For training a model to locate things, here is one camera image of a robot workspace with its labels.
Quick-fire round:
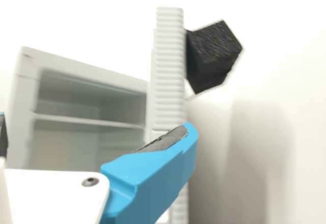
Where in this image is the white incubator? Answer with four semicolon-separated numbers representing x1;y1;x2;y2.
5;45;153;172

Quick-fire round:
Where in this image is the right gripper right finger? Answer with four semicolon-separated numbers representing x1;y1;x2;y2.
100;122;200;224

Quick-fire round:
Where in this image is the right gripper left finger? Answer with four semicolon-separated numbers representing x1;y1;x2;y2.
0;111;9;157

